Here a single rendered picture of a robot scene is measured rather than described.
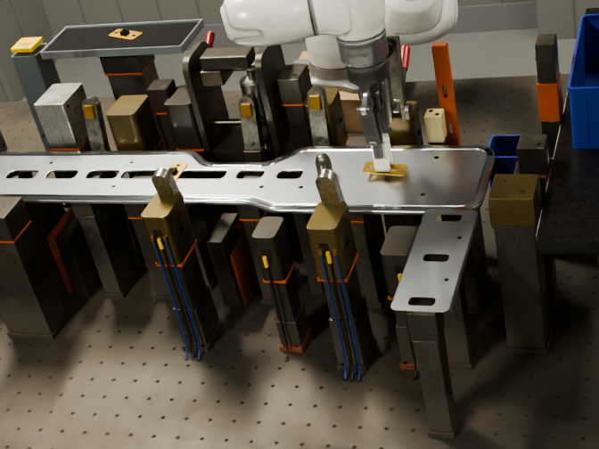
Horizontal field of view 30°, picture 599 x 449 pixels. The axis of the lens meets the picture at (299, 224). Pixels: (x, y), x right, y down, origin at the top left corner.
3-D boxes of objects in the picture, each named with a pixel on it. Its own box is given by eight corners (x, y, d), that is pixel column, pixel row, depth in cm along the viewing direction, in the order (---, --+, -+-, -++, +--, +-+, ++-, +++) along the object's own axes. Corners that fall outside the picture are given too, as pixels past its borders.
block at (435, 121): (445, 262, 243) (423, 117, 222) (448, 252, 245) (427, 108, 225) (461, 263, 241) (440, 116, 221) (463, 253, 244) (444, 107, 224)
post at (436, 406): (427, 436, 201) (405, 314, 185) (433, 417, 205) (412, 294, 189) (455, 438, 200) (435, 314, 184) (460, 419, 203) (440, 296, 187)
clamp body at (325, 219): (332, 382, 219) (298, 238, 199) (348, 341, 228) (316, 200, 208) (364, 384, 216) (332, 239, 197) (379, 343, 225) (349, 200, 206)
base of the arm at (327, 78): (307, 56, 315) (306, 38, 312) (381, 62, 306) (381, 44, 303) (282, 86, 301) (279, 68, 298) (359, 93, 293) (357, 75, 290)
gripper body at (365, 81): (351, 49, 211) (359, 92, 216) (340, 70, 204) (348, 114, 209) (389, 47, 208) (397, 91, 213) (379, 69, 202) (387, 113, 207)
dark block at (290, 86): (312, 240, 259) (275, 79, 236) (321, 222, 265) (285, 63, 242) (332, 240, 258) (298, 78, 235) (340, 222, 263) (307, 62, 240)
